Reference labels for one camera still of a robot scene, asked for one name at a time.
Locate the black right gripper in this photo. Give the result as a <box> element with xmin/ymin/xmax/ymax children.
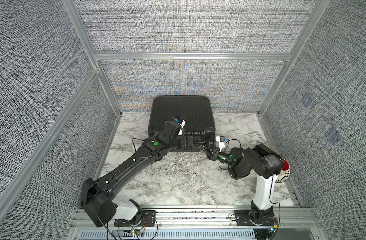
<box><xmin>203</xmin><ymin>146</ymin><xmax>234</xmax><ymax>169</ymax></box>

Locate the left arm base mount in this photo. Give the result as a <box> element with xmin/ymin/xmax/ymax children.
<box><xmin>113</xmin><ymin>200</ymin><xmax>156</xmax><ymax>227</ymax></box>

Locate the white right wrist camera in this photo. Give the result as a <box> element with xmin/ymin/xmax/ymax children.
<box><xmin>215</xmin><ymin>136</ymin><xmax>228</xmax><ymax>152</ymax></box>

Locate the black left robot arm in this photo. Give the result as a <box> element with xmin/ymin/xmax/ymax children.
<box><xmin>81</xmin><ymin>120</ymin><xmax>185</xmax><ymax>228</ymax></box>

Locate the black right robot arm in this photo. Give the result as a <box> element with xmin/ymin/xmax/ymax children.
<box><xmin>203</xmin><ymin>144</ymin><xmax>284</xmax><ymax>226</ymax></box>

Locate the aluminium front rail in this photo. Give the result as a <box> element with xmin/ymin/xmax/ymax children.
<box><xmin>66</xmin><ymin>206</ymin><xmax>327</xmax><ymax>240</ymax></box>

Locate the white patterned plate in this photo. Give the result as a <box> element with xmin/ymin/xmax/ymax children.
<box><xmin>276</xmin><ymin>171</ymin><xmax>290</xmax><ymax>183</ymax></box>

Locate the red and white cup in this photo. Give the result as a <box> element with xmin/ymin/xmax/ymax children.
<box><xmin>281</xmin><ymin>159</ymin><xmax>290</xmax><ymax>175</ymax></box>

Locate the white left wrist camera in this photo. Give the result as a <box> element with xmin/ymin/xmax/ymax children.
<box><xmin>173</xmin><ymin>117</ymin><xmax>185</xmax><ymax>137</ymax></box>

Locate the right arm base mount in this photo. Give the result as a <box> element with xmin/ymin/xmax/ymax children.
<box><xmin>234</xmin><ymin>201</ymin><xmax>279</xmax><ymax>227</ymax></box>

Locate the aluminium cage frame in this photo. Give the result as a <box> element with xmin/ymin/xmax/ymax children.
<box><xmin>0</xmin><ymin>1</ymin><xmax>325</xmax><ymax>223</ymax></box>

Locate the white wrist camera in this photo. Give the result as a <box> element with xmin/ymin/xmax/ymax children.
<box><xmin>173</xmin><ymin>117</ymin><xmax>185</xmax><ymax>137</ymax></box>
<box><xmin>215</xmin><ymin>136</ymin><xmax>228</xmax><ymax>152</ymax></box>

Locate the black ribbed hard-shell suitcase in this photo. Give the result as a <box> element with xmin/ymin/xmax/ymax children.
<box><xmin>148</xmin><ymin>95</ymin><xmax>216</xmax><ymax>152</ymax></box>

